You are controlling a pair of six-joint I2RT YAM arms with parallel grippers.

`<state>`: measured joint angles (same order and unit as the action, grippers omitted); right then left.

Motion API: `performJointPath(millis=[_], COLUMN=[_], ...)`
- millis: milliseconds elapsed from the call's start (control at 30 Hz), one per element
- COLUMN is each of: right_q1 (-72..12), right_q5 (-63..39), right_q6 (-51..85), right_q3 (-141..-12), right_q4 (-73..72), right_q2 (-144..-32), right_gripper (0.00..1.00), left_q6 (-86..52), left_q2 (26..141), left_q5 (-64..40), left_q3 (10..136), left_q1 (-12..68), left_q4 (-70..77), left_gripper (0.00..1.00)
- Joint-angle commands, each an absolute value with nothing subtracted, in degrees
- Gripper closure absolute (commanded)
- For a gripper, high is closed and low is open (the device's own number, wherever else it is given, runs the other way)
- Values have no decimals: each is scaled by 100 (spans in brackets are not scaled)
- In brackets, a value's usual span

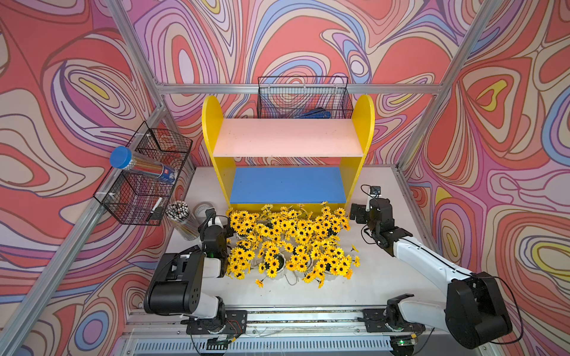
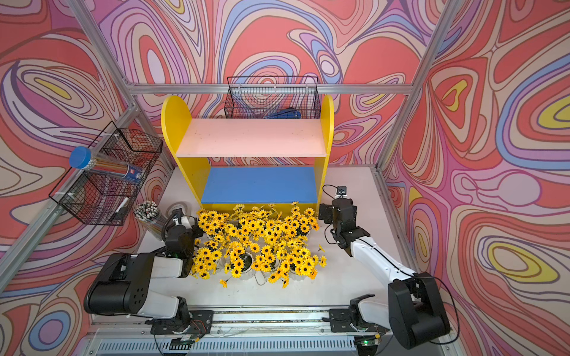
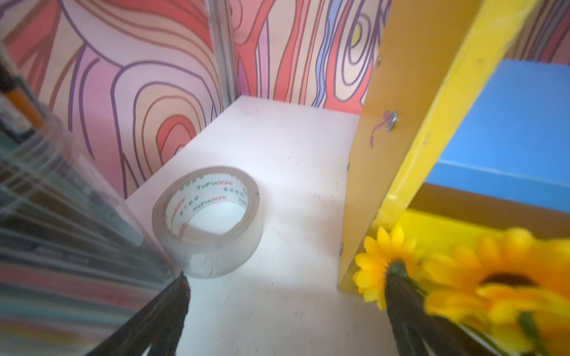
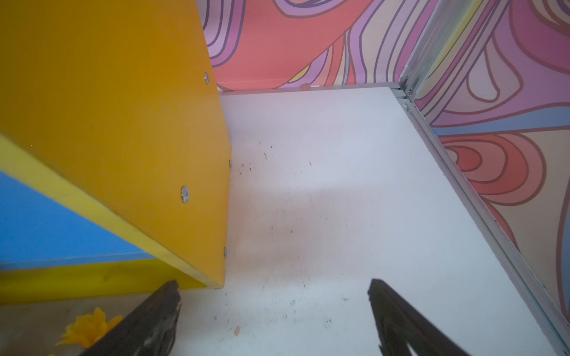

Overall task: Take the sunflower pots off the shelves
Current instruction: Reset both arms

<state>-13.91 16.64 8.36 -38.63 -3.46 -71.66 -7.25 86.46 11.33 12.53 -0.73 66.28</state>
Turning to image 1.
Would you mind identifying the black wire basket wall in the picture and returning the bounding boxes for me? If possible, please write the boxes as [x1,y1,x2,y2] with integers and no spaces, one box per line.
[257,74,353,120]
[94,123,192,225]

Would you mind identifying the clear cup of pencils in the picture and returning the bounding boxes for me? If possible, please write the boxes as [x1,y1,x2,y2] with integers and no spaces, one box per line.
[166,200,200,241]

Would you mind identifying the sunflower pot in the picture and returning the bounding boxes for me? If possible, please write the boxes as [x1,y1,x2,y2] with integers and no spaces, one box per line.
[227,209,260,240]
[258,204,292,246]
[285,209,316,245]
[255,242,286,288]
[303,245,361,288]
[285,243,316,286]
[227,247,255,280]
[313,202,351,240]

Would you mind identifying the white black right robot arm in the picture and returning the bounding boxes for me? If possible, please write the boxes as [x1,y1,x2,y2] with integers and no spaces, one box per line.
[350,197,512,349]

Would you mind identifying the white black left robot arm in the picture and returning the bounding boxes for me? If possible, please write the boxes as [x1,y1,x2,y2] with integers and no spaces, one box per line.
[143,222,247,338]

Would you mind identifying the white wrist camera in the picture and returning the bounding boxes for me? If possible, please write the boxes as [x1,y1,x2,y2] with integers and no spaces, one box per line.
[364,184,381,212]
[204,208,224,227]

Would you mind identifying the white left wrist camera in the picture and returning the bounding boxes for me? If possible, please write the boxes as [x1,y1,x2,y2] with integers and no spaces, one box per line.
[204,208,224,227]

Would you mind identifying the yellow pink blue wooden shelf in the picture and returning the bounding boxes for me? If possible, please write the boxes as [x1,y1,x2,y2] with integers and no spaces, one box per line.
[201,95,376,212]

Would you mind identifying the black wire basket back wall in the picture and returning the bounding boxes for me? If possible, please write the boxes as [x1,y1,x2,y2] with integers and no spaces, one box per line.
[257,74,353,120]

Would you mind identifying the black wire basket left wall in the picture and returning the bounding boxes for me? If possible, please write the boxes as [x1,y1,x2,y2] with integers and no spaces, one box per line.
[94,123,192,225]

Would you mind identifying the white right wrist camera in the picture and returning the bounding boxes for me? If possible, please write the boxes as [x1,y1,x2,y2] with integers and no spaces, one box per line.
[364,184,381,212]

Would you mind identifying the white tape roll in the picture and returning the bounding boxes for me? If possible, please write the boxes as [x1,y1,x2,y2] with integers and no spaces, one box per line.
[193,202,214,221]

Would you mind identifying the clear tube with blue cap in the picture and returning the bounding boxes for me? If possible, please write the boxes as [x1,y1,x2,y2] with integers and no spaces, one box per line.
[109,146,177,184]

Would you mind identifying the metal base rail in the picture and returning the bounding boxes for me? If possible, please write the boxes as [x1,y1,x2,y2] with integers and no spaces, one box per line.
[112,306,498,355]

